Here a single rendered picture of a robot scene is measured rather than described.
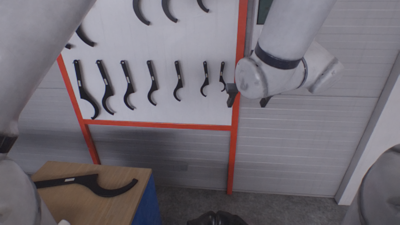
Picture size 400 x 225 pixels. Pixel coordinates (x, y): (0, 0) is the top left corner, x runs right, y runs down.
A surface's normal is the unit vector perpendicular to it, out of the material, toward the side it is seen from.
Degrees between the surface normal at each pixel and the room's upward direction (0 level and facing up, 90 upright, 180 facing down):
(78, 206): 0
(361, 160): 90
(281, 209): 0
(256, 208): 0
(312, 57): 41
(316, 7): 109
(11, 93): 99
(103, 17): 90
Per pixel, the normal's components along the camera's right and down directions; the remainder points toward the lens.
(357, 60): -0.11, 0.46
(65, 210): -0.02, -0.88
